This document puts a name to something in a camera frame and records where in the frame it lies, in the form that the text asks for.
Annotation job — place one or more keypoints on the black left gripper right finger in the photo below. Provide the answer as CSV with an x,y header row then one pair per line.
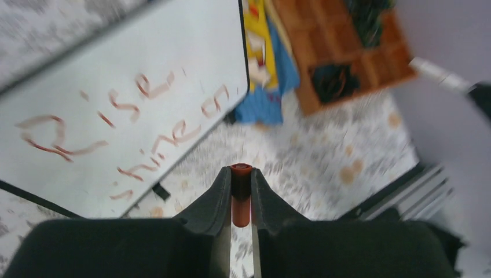
x,y
287,244

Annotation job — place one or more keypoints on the floral tablecloth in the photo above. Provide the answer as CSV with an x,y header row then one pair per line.
x,y
322,166

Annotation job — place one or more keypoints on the white whiteboard black frame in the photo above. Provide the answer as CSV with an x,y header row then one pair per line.
x,y
92,131

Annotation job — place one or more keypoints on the orange compartment tray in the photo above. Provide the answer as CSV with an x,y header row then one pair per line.
x,y
322,32

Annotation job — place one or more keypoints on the red marker cap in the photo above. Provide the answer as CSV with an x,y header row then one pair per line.
x,y
241,194

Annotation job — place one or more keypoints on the black orange cloth roll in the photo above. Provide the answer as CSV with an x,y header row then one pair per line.
x,y
333,82

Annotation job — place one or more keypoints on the dark patterned cloth roll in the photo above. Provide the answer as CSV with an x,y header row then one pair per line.
x,y
366,17

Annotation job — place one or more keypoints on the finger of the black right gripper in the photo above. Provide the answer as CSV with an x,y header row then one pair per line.
x,y
480,96

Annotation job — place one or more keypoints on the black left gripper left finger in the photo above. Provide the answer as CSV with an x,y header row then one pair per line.
x,y
194,243

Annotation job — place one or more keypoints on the white whiteboard marker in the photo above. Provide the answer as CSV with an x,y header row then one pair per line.
x,y
443,77

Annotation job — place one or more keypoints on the blue Pikachu cloth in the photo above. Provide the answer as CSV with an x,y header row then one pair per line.
x,y
271,64

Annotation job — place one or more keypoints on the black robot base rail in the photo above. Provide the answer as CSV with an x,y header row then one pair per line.
x,y
418,194

